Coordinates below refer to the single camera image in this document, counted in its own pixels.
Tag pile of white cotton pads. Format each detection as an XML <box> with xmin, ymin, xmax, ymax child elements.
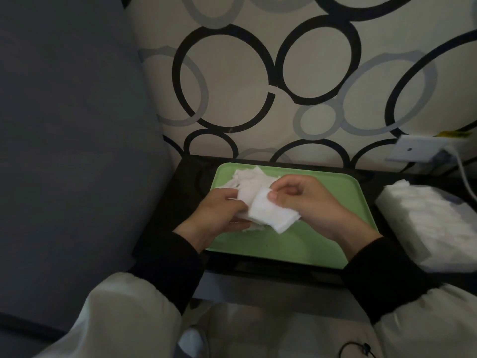
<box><xmin>216</xmin><ymin>166</ymin><xmax>282</xmax><ymax>232</ymax></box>

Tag green plastic tray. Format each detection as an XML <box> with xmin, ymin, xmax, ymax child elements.
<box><xmin>205</xmin><ymin>163</ymin><xmax>381</xmax><ymax>271</ymax></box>

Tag person's left forearm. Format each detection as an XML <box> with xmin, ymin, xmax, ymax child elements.
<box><xmin>33</xmin><ymin>231</ymin><xmax>205</xmax><ymax>358</ymax></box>

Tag person's right hand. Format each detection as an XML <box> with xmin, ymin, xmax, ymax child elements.
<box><xmin>267</xmin><ymin>174</ymin><xmax>385</xmax><ymax>262</ymax></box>

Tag person's right forearm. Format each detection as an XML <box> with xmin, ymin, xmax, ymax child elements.
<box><xmin>342</xmin><ymin>236</ymin><xmax>477</xmax><ymax>358</ymax></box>

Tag white charger cable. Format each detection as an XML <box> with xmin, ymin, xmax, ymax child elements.
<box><xmin>443</xmin><ymin>145</ymin><xmax>477</xmax><ymax>202</ymax></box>

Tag person's left hand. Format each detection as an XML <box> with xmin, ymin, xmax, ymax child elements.
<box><xmin>173</xmin><ymin>188</ymin><xmax>263</xmax><ymax>254</ymax></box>

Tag grey upholstered sofa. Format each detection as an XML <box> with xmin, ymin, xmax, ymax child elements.
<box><xmin>0</xmin><ymin>0</ymin><xmax>176</xmax><ymax>358</ymax></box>

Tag white wall socket plate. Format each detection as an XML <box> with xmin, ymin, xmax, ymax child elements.
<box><xmin>386</xmin><ymin>134</ymin><xmax>467</xmax><ymax>164</ymax></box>

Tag black hair tie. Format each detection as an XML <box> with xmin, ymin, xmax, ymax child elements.
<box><xmin>338</xmin><ymin>341</ymin><xmax>376</xmax><ymax>358</ymax></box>

